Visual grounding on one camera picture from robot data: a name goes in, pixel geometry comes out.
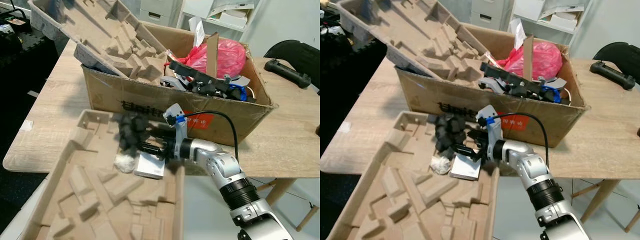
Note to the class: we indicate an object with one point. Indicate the brown Unitree cardboard box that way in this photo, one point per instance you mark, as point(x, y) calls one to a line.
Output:
point(435, 97)
point(125, 95)

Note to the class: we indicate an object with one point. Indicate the red plastic bag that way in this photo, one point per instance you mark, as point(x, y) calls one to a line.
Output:
point(547, 59)
point(230, 57)

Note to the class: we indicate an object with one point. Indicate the white paper box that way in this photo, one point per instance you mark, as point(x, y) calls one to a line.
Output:
point(150, 169)
point(465, 171)

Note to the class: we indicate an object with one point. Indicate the black handheld controller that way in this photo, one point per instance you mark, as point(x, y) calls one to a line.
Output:
point(287, 74)
point(612, 75)

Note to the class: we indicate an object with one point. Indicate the black plastic parts pile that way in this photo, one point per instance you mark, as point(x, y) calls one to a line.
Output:
point(515, 82)
point(200, 80)

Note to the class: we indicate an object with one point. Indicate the white shelf unit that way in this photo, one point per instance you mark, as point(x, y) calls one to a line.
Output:
point(225, 15)
point(565, 17)

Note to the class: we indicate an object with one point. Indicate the white papers stack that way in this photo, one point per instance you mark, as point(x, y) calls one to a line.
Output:
point(230, 16)
point(562, 19)

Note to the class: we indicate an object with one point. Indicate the small blue plastic part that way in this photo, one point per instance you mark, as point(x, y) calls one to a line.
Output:
point(240, 93)
point(554, 95)

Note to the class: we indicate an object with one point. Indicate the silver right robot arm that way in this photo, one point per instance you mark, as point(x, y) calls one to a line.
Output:
point(535, 172)
point(225, 170)

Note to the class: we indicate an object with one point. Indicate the crumpled white tissue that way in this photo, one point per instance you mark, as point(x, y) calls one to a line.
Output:
point(441, 165)
point(125, 162)

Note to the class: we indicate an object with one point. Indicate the brown cardboard strip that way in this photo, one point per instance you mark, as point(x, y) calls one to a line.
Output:
point(212, 55)
point(528, 57)

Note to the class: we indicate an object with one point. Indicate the grey filing cabinet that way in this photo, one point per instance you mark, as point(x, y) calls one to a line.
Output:
point(160, 10)
point(490, 12)

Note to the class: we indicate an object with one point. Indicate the white paper strip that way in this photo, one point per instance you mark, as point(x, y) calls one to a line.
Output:
point(198, 31)
point(518, 33)

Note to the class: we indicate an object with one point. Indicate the brown moulded pulp tray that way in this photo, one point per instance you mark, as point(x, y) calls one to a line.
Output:
point(100, 200)
point(415, 200)
point(100, 30)
point(420, 32)

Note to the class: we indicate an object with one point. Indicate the small white paper scrap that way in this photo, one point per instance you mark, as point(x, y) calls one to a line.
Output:
point(344, 127)
point(26, 125)

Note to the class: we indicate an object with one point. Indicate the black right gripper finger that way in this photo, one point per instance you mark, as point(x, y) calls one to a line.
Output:
point(466, 155)
point(155, 154)
point(155, 145)
point(466, 147)

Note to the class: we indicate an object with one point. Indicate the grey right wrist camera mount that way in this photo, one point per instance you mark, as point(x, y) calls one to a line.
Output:
point(176, 115)
point(490, 117)

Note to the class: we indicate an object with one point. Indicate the light wooden table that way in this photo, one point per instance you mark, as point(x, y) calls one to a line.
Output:
point(55, 115)
point(372, 115)

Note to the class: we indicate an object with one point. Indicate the black chair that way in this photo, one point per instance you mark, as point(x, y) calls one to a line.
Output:
point(300, 52)
point(622, 52)

